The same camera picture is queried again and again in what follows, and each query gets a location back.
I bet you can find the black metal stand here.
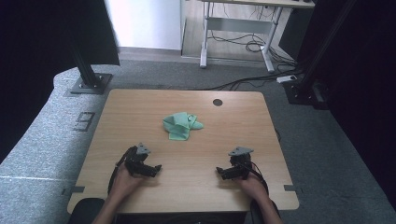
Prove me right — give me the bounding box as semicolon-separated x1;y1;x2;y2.
282;0;358;110
69;40;113;95

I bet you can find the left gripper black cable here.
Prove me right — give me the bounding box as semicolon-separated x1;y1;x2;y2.
107;146;138;196

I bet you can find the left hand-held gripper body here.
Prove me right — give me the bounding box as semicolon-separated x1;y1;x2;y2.
124;142;152;175

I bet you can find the black curtain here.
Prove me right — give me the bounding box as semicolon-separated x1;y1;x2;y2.
295;0;396;213
0;0;121;164

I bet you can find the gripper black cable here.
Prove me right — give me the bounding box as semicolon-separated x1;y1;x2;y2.
247;161;271;194
107;146;138;196

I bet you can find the white frame desk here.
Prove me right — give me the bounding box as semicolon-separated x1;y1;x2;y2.
199;0;316;74

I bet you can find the tangle of black cables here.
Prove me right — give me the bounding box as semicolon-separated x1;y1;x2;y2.
207;6;298;64

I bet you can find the person's right hand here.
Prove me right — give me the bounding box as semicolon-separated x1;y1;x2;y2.
237;173;269;203

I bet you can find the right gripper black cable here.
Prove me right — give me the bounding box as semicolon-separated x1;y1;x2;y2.
247;161;271;194

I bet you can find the black floor cable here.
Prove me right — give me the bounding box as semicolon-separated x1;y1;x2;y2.
167;69;304;91

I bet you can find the black computer case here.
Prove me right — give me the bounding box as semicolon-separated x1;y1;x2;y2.
277;7;310;61

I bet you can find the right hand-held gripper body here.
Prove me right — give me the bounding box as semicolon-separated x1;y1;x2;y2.
228;146;255;180

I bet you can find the person's left hand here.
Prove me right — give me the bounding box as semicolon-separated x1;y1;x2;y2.
112;162;148;201

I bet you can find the green cloth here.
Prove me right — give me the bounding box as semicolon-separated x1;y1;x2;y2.
162;111;205;142

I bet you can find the white power strip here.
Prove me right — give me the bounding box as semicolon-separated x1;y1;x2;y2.
276;74;299;84

